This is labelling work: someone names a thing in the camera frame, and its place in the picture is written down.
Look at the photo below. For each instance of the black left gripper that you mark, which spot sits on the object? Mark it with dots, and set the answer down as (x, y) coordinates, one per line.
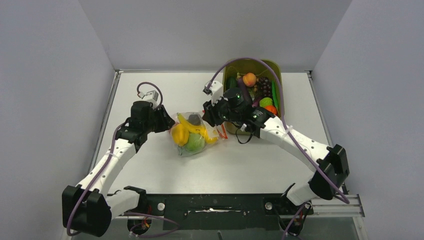
(166, 122)

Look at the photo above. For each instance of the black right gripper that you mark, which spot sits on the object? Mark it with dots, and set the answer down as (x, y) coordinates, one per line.
(210, 114)

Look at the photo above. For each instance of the yellow toy bell pepper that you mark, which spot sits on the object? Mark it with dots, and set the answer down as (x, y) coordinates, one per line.
(180, 134)

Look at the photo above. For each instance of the black toy fruit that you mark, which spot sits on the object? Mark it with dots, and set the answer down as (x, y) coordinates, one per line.
(195, 119)

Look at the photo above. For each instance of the clear zip bag orange zipper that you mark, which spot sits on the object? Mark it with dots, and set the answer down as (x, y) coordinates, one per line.
(217, 131)

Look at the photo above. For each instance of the green toy cabbage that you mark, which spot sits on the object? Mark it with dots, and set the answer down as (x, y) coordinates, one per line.
(195, 143)

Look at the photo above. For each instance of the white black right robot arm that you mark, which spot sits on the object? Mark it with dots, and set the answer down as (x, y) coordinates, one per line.
(328, 164)

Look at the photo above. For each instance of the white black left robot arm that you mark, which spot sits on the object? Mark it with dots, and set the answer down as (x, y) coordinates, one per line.
(87, 207)

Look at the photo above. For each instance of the dark green toy avocado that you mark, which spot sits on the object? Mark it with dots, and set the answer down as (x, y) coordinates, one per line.
(231, 82)

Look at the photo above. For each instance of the purple toy eggplant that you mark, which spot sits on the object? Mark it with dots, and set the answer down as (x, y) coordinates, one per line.
(244, 91)

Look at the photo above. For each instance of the small purple toy radish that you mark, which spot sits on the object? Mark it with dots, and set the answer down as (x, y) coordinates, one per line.
(256, 101)

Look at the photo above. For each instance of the orange pink toy peach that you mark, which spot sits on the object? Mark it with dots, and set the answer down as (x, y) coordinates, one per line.
(249, 79)

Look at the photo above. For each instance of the olive green plastic bin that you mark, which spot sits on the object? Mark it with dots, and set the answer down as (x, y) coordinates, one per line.
(267, 68)

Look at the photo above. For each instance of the lime green toy fruit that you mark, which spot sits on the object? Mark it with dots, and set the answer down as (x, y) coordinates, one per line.
(266, 101)

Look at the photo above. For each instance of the dark purple toy grapes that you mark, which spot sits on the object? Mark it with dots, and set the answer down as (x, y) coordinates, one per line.
(264, 87)

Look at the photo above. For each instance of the long green toy bean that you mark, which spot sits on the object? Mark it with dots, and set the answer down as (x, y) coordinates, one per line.
(274, 96)

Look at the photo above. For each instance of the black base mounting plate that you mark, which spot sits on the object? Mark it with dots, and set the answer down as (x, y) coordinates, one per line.
(264, 211)

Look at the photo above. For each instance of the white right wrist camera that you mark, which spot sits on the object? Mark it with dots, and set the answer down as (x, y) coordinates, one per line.
(214, 89)

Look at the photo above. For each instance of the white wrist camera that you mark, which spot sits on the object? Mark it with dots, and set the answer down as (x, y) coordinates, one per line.
(214, 89)
(151, 97)

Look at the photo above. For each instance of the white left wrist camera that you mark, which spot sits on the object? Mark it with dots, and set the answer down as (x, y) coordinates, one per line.
(151, 97)

